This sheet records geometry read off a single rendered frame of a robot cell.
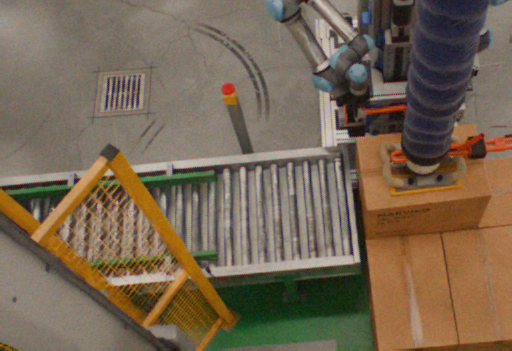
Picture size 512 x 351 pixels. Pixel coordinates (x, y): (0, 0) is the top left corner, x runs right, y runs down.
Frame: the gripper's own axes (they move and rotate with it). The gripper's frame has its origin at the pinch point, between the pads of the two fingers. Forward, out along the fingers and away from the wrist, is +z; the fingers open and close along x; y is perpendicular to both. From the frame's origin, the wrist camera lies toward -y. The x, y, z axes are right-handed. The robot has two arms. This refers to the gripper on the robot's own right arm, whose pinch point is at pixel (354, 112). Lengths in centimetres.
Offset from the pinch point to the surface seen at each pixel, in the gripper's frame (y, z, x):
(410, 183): 21.8, 9.5, -36.9
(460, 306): 41, 54, -87
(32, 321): -78, -157, -133
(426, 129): 25, -39, -36
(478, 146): 55, 0, -27
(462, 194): 46, 14, -44
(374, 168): 6.5, 14.0, -24.3
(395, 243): 15, 54, -50
